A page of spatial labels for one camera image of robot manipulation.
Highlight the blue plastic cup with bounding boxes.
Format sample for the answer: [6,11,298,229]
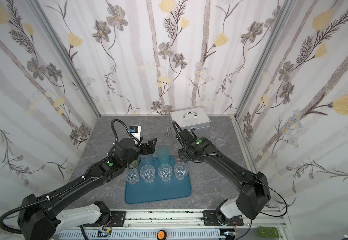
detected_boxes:
[139,154,153,166]

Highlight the yellow plastic cup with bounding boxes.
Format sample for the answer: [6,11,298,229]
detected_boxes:
[128,160,141,169]

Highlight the teal plastic cup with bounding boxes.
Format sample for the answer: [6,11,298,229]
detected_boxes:
[156,147,170,165]

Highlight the clear faceted glass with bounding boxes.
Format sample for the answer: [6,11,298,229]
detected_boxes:
[174,162,189,180]
[158,164,173,183]
[140,165,155,184]
[125,168,140,185]
[216,130,230,147]

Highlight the clear faceted glass back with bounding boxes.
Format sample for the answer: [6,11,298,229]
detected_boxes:
[174,162,189,180]

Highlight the teal plastic tray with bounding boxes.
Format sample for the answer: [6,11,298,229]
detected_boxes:
[125,158,192,204]

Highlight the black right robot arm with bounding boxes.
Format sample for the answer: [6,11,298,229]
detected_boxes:
[176,129,271,225]

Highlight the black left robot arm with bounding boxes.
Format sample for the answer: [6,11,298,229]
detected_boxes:
[17,138,157,240]

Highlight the silver surgical forceps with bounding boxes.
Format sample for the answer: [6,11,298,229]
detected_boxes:
[163,126,172,139]

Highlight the silver aluminium first aid case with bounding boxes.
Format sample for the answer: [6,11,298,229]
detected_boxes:
[170,107,211,137]

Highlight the clear glass front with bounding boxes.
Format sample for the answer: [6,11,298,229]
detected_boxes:
[209,127,218,139]

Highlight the orange black knob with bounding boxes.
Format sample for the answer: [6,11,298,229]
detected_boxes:
[157,230,167,240]

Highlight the green circuit board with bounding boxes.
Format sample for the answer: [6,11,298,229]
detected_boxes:
[258,227,281,239]

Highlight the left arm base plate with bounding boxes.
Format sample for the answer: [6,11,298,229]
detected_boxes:
[103,211,126,228]

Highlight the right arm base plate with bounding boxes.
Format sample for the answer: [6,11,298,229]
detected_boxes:
[202,210,244,227]

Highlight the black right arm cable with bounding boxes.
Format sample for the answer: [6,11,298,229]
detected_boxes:
[251,176,289,240]

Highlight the black corrugated cable conduit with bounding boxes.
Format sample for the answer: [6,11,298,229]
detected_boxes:
[0,176,86,235]

